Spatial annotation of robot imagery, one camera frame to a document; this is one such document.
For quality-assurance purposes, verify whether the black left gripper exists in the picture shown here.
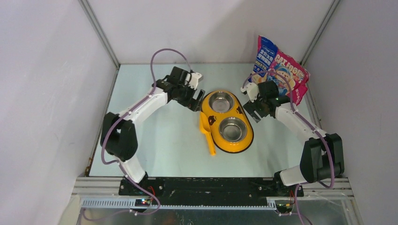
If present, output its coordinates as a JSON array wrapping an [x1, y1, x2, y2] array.
[[174, 82, 205, 112]]

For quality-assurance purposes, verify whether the yellow plastic food scoop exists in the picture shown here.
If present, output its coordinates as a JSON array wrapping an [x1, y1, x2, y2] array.
[[200, 112, 216, 156]]

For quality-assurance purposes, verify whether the yellow double pet bowl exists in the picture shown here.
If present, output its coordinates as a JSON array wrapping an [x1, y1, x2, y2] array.
[[201, 90, 254, 154]]

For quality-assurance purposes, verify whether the colourful cat food bag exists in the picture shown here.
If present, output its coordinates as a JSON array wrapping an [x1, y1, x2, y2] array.
[[247, 35, 310, 105]]

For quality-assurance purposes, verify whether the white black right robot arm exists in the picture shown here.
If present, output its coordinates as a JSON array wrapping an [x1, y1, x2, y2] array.
[[241, 81, 345, 196]]

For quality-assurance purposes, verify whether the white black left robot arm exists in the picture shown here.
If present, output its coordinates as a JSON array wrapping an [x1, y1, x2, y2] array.
[[100, 67, 205, 195]]

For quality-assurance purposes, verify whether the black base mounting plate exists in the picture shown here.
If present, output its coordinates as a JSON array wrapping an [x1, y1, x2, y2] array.
[[118, 177, 304, 205]]

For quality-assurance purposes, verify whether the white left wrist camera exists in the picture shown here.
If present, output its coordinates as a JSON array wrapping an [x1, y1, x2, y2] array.
[[186, 72, 203, 90]]

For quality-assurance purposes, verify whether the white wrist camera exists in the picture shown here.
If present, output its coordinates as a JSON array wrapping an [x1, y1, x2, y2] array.
[[186, 72, 203, 90], [240, 82, 259, 103]]

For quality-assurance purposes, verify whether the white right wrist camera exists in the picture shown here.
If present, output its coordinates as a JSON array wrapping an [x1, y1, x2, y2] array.
[[240, 82, 259, 103]]

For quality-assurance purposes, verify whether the aluminium right corner post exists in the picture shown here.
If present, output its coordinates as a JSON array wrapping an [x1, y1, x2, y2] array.
[[300, 0, 341, 66]]

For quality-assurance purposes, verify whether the aluminium corner post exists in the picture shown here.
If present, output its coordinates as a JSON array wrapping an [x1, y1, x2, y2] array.
[[78, 0, 121, 69], [300, 0, 341, 66]]

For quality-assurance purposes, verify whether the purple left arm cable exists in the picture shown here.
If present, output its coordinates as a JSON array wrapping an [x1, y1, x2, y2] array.
[[81, 48, 194, 222]]

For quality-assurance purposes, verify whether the aluminium left corner post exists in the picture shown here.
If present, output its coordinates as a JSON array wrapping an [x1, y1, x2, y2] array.
[[78, 0, 121, 69]]

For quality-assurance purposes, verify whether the aluminium front frame rail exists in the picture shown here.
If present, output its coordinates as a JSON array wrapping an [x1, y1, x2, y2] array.
[[72, 177, 355, 225]]

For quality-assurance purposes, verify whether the grey slotted cable duct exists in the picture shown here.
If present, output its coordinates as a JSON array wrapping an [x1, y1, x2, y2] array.
[[81, 198, 276, 210]]

